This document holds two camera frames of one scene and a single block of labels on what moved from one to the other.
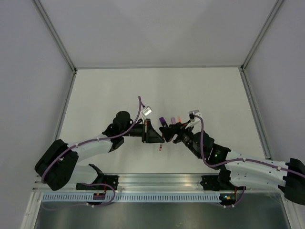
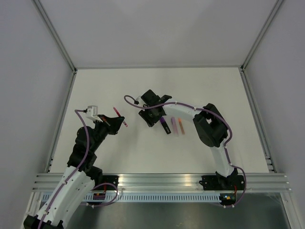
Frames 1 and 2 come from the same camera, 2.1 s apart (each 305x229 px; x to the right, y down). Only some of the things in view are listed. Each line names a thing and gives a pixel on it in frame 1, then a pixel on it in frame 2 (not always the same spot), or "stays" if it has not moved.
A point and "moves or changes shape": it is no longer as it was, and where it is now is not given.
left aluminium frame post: [44, 13] stays
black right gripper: [178, 129] to [150, 121]
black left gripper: [151, 136] to [113, 124]
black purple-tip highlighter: [163, 122] stays
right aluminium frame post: [278, 4] stays
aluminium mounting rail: [163, 183] stays
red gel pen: [161, 144] moves or changes shape
